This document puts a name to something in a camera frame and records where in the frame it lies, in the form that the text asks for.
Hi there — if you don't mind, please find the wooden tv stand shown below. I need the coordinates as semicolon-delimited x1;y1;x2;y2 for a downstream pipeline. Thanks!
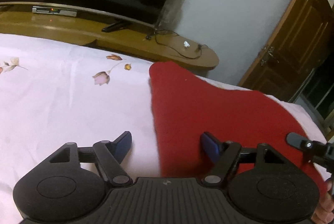
1;6;219;72

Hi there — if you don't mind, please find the brass door handle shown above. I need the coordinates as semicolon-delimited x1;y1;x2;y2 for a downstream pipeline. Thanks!
260;47;275;66

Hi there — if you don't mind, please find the black cable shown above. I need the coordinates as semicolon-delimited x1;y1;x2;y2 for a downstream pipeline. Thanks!
143;28;210;60

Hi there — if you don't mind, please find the person's right hand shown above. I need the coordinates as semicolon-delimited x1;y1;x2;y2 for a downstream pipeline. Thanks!
311;192;334;224

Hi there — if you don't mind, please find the red embellished knit sweater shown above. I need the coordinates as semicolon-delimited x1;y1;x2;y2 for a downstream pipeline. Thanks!
149;62;327;194

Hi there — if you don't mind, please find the brown wooden door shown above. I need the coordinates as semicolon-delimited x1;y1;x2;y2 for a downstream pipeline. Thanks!
238;0;333;102

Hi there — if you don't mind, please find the silver set-top box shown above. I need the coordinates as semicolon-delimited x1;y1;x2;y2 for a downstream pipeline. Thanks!
32;6;78;17

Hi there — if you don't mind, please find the floral white bed sheet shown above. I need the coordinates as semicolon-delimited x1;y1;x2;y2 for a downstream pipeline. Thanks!
0;32;334;224

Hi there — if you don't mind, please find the clear glass vase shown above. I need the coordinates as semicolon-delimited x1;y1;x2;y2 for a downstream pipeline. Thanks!
155;0;185;31

